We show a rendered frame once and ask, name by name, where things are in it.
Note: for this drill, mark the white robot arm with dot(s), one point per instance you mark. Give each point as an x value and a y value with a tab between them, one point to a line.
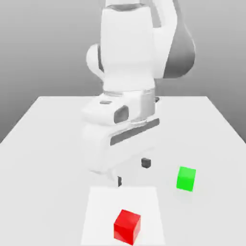
126	48

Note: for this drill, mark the small red cube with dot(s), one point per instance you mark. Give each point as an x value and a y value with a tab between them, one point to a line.
125	227

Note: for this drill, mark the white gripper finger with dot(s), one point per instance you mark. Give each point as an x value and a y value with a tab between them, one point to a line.
145	163
119	181

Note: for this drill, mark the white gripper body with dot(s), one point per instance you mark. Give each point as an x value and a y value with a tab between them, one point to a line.
100	150

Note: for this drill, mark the small green cube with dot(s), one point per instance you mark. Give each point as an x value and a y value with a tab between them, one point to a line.
185	179

